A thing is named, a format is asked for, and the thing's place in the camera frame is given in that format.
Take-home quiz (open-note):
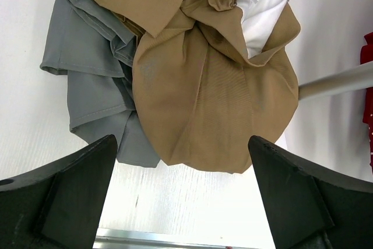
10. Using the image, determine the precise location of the grey pleated skirt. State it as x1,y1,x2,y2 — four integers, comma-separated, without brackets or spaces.
40,0,160,168

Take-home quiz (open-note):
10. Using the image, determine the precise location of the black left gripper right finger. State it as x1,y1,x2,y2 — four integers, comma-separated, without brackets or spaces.
248,136,372,248

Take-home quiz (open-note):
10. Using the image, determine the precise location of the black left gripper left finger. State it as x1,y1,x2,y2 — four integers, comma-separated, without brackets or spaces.
1,135,117,248

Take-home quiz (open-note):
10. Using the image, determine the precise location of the silver clothes rack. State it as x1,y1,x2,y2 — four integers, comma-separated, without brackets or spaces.
299,62,372,100

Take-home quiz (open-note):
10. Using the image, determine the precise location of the red polka dot garment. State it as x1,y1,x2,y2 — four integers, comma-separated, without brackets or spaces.
360,33,373,168

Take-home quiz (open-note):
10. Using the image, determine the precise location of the tan skirt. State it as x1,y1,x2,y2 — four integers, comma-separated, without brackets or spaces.
94,0,300,173

